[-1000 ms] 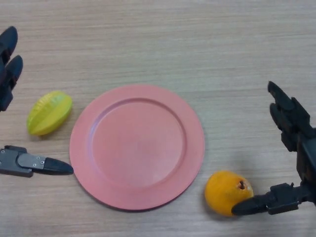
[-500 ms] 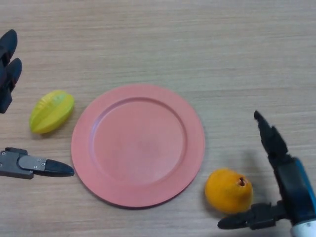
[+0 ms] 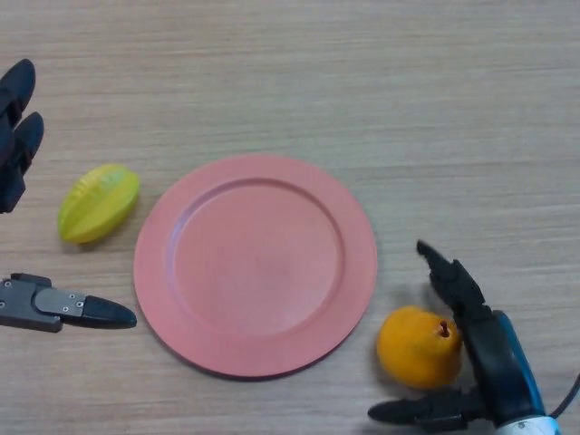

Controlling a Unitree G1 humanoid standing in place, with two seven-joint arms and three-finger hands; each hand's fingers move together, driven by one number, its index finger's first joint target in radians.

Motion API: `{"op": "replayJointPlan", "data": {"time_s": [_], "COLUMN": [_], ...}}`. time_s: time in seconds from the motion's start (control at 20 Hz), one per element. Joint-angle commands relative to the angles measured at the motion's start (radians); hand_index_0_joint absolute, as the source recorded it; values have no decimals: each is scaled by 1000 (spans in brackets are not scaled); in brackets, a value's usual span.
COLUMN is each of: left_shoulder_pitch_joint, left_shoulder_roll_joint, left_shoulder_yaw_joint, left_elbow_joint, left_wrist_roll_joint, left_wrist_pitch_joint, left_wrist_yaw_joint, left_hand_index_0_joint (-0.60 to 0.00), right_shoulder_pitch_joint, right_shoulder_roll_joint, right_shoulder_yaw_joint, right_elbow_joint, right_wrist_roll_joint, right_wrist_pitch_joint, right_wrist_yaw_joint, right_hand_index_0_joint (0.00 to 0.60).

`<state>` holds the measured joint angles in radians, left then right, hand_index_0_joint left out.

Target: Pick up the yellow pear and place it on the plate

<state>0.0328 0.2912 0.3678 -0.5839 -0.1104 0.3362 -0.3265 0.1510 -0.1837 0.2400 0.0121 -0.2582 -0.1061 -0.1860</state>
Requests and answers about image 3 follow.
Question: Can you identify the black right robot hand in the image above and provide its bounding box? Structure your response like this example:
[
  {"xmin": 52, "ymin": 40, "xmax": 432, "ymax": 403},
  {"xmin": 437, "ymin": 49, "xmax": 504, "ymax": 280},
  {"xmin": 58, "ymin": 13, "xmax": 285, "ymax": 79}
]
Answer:
[{"xmin": 367, "ymin": 239, "xmax": 547, "ymax": 431}]

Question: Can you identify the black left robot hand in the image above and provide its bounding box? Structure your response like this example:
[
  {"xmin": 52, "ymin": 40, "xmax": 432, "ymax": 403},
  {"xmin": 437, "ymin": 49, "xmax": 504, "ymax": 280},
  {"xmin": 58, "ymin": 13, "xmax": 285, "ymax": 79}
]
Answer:
[{"xmin": 0, "ymin": 58, "xmax": 138, "ymax": 334}]

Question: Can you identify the yellow orange pear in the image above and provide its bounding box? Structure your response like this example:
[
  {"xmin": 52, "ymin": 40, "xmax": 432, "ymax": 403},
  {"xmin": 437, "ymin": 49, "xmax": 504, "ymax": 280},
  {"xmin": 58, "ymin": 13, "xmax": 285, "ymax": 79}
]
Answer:
[{"xmin": 375, "ymin": 305, "xmax": 466, "ymax": 391}]

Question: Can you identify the pink round plate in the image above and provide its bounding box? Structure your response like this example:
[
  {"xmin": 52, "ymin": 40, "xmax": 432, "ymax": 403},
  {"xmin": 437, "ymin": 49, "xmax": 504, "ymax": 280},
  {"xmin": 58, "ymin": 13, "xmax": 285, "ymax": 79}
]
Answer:
[{"xmin": 133, "ymin": 154, "xmax": 379, "ymax": 381}]

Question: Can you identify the yellow green starfruit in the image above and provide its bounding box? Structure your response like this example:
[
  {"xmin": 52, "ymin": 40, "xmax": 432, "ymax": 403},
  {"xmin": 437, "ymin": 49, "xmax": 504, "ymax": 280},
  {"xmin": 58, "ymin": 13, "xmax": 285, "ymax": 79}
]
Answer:
[{"xmin": 56, "ymin": 163, "xmax": 141, "ymax": 245}]

